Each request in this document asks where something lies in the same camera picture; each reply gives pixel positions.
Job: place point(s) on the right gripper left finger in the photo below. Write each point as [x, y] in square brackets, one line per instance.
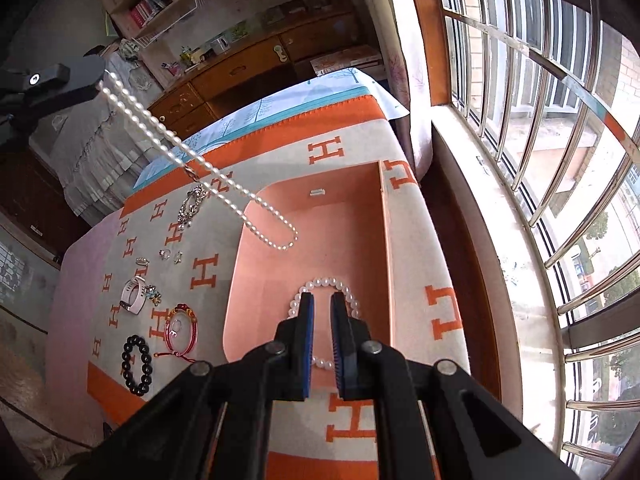
[211, 422]

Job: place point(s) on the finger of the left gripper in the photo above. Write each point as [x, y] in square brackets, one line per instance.
[47, 91]

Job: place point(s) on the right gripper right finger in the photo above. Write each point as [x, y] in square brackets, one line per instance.
[433, 421]

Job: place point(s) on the blue flower brooch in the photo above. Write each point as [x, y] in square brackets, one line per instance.
[151, 293]

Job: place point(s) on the pink smart watch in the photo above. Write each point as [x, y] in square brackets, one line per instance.
[132, 297]

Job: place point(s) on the pink jewelry box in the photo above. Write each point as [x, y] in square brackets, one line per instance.
[342, 234]

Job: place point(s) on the white lace covered furniture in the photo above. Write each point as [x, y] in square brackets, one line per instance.
[96, 153]

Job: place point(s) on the pink bed sheet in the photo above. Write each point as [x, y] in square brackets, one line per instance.
[73, 412]

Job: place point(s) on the orange H pattern blanket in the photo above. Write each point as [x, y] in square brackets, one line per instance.
[195, 267]

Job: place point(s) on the white mug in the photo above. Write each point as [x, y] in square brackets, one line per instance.
[219, 45]

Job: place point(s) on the blue patterned bed sheet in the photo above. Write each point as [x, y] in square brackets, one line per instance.
[260, 115]

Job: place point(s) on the wooden desk with drawers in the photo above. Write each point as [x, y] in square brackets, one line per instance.
[254, 67]

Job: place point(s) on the stack of books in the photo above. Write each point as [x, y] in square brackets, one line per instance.
[365, 58]

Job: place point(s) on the beige curtain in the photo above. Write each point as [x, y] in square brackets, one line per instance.
[397, 27]

